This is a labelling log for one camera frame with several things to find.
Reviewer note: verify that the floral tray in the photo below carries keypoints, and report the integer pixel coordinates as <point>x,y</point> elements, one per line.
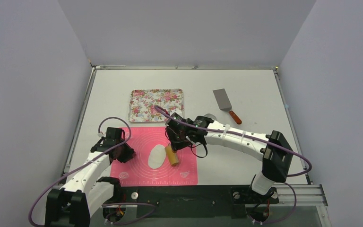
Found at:
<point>142,104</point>

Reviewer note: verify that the aluminium front rail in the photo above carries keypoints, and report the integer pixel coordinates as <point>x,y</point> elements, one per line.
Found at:
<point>283,195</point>

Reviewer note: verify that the wooden dough roller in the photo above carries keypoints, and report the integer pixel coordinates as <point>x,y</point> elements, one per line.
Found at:
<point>171,155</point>

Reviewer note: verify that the metal spatula wooden handle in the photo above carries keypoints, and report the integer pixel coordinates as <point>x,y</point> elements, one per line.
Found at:
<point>224,104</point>

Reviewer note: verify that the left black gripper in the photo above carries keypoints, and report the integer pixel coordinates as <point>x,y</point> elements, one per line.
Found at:
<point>128,155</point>

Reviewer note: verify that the pink silicone baking mat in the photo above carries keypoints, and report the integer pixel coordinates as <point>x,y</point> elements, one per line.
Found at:
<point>136,172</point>

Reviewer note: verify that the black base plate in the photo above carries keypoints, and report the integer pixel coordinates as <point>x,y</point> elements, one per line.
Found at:
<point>200,201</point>

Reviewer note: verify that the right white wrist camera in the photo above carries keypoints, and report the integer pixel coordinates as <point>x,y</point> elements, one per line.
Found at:
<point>177,114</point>

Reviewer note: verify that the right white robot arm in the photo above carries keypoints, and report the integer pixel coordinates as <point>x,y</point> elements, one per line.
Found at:
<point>272,149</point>

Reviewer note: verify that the metal ring cutter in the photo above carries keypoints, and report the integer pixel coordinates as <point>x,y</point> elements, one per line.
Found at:
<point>211,116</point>

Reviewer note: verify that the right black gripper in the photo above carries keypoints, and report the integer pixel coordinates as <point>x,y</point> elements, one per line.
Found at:
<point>176,141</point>

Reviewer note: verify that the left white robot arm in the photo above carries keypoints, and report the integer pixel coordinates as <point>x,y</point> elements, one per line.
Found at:
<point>76,201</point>

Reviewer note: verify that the white dough piece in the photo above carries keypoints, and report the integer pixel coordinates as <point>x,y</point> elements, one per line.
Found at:
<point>157,156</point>

